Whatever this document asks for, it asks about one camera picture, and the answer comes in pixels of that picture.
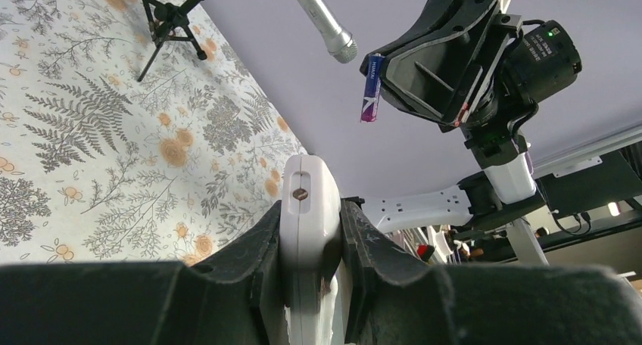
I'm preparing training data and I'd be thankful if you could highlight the white remote control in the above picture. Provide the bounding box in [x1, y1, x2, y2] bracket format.
[279, 154, 341, 344]

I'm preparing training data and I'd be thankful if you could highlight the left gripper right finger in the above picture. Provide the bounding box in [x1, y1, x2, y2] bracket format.
[340, 200, 641, 344]

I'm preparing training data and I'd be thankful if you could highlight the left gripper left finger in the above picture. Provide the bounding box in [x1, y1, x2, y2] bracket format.
[1, 204, 284, 344]

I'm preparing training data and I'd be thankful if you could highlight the purple blue battery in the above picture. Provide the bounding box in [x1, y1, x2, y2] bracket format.
[360, 53, 385, 123]

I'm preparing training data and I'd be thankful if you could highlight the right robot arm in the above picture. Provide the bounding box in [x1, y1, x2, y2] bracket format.
[360, 0, 582, 233]

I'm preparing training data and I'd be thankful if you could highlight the black tripod mic stand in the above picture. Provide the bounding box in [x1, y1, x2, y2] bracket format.
[137, 0, 207, 82]

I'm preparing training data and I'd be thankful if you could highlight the floral table mat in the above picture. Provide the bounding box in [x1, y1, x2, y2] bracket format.
[1, 0, 304, 265]

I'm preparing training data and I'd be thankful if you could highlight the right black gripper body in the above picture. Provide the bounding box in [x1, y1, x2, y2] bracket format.
[438, 13, 524, 132]

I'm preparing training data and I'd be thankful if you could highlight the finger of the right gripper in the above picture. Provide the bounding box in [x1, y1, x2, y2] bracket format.
[360, 0, 497, 75]
[379, 32, 494, 123]

